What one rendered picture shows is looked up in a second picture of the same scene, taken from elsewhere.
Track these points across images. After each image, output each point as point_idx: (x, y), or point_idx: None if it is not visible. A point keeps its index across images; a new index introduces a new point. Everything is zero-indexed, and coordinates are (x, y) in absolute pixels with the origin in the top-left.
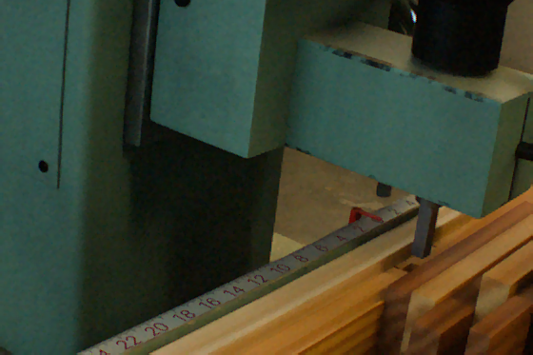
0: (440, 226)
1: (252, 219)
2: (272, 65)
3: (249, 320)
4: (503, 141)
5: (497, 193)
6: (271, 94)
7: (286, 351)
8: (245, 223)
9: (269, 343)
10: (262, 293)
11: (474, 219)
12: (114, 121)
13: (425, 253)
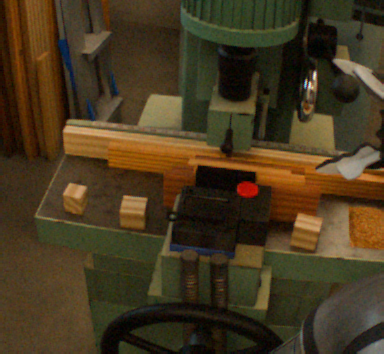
0: (254, 154)
1: (273, 133)
2: (205, 73)
3: (145, 138)
4: (214, 123)
5: (216, 141)
6: (206, 82)
7: (144, 151)
8: (268, 132)
9: (146, 147)
10: (162, 135)
11: (282, 163)
12: (196, 73)
13: (227, 156)
